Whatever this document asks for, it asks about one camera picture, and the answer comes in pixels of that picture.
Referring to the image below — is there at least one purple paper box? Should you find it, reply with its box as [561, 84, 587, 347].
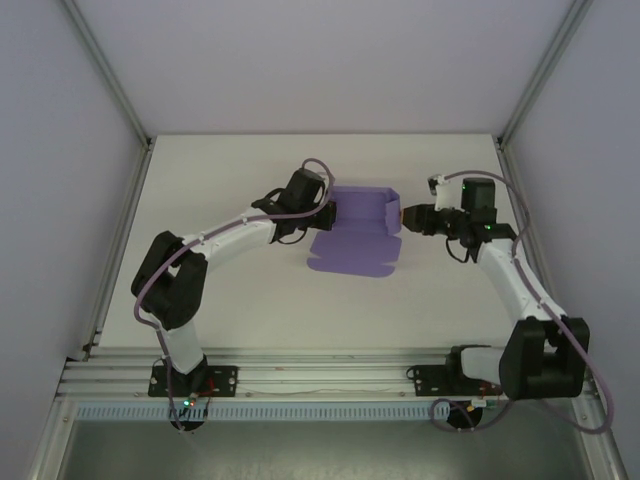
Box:
[305, 185, 404, 279]

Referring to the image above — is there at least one steel sheet panel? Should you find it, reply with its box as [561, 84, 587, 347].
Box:
[49, 399, 601, 480]

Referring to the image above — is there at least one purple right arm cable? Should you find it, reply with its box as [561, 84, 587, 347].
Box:
[430, 169, 616, 435]

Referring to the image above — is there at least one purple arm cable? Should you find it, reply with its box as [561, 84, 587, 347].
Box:
[430, 169, 616, 435]
[133, 157, 336, 431]

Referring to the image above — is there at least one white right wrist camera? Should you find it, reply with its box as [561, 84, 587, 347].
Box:
[426, 173, 464, 211]

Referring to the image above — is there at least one aluminium side rail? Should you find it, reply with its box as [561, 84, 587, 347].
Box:
[494, 137, 571, 361]
[79, 139, 155, 362]

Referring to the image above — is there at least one thin black loop cable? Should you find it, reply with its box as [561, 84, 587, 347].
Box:
[446, 237, 475, 265]
[274, 228, 310, 247]

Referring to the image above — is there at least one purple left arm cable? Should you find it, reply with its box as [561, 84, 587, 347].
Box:
[133, 157, 336, 431]

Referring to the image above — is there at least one aluminium frame post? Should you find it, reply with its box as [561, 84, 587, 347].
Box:
[60, 0, 154, 149]
[572, 357, 629, 480]
[495, 0, 594, 149]
[27, 399, 76, 480]

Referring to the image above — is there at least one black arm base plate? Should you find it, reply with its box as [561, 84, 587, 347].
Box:
[147, 365, 239, 398]
[407, 363, 503, 399]

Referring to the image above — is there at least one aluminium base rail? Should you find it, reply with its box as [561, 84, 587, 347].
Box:
[55, 351, 599, 401]

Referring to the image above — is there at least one black round cable grommet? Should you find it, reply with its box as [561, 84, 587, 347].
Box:
[446, 402, 484, 432]
[169, 417, 207, 434]

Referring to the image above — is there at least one grey slotted cable duct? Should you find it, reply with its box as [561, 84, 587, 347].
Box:
[73, 402, 437, 421]

